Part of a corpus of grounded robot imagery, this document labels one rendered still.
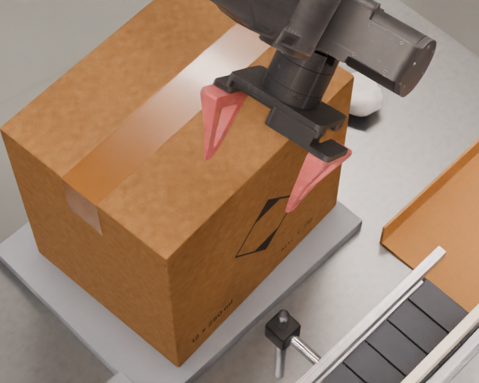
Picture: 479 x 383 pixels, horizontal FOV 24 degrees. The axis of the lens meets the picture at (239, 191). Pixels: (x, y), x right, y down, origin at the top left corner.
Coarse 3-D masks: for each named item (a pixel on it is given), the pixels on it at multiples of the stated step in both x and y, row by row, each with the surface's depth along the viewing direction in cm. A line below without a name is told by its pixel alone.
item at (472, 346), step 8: (424, 280) 133; (416, 288) 133; (408, 296) 132; (400, 304) 132; (384, 320) 131; (472, 336) 129; (464, 344) 129; (472, 344) 129; (456, 352) 128; (464, 352) 128; (472, 352) 130; (448, 360) 128; (456, 360) 128; (464, 360) 129; (440, 368) 127; (448, 368) 127; (456, 368) 128; (432, 376) 127; (440, 376) 127; (448, 376) 128
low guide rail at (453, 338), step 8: (472, 312) 127; (464, 320) 126; (472, 320) 126; (456, 328) 126; (464, 328) 126; (448, 336) 125; (456, 336) 125; (464, 336) 127; (440, 344) 125; (448, 344) 125; (456, 344) 127; (432, 352) 124; (440, 352) 124; (448, 352) 126; (424, 360) 124; (432, 360) 124; (440, 360) 126; (416, 368) 123; (424, 368) 123; (432, 368) 125; (408, 376) 123; (416, 376) 123; (424, 376) 124
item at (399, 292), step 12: (432, 252) 126; (444, 252) 126; (420, 264) 125; (432, 264) 125; (408, 276) 124; (420, 276) 124; (396, 288) 123; (408, 288) 123; (384, 300) 122; (396, 300) 123; (372, 312) 122; (384, 312) 122; (360, 324) 121; (372, 324) 121; (348, 336) 120; (360, 336) 121; (336, 348) 119; (348, 348) 120; (324, 360) 119; (336, 360) 119; (312, 372) 118; (324, 372) 119
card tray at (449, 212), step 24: (456, 168) 145; (432, 192) 144; (456, 192) 145; (408, 216) 142; (432, 216) 143; (456, 216) 143; (384, 240) 141; (408, 240) 141; (432, 240) 141; (456, 240) 141; (408, 264) 139; (456, 264) 139; (456, 288) 138
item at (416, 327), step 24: (432, 288) 132; (408, 312) 131; (432, 312) 131; (456, 312) 131; (384, 336) 129; (408, 336) 129; (432, 336) 129; (360, 360) 128; (384, 360) 128; (408, 360) 128
